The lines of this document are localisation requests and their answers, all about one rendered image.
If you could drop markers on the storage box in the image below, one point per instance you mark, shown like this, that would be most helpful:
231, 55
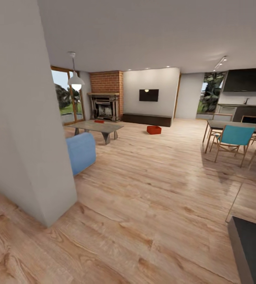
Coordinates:
154, 129

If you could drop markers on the wall mounted tv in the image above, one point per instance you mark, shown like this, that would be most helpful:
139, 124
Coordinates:
148, 95

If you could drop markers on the fixed window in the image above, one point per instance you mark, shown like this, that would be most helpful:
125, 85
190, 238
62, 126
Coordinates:
211, 88

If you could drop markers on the cabinet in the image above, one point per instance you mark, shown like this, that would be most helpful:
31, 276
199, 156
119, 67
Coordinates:
148, 119
240, 80

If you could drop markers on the stairs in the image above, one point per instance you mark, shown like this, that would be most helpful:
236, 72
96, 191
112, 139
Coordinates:
241, 225

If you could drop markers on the wood fireplace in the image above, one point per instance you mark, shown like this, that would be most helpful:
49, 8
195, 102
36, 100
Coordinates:
105, 108

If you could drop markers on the sofa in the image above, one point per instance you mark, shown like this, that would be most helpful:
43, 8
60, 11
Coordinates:
82, 152

